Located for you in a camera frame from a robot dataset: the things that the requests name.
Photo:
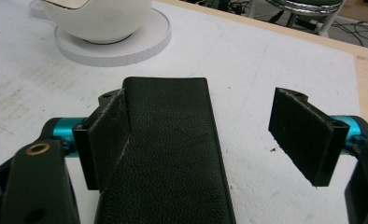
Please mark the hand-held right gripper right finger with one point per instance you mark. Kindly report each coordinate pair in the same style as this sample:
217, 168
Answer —
303, 130

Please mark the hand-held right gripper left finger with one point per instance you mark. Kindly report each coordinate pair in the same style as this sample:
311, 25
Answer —
106, 137

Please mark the black leather case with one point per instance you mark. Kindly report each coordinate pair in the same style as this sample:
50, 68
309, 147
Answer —
169, 149

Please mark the white round base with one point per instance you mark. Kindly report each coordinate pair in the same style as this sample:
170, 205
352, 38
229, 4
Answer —
120, 46

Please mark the white round bowl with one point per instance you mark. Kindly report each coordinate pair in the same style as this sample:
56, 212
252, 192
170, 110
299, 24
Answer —
99, 18

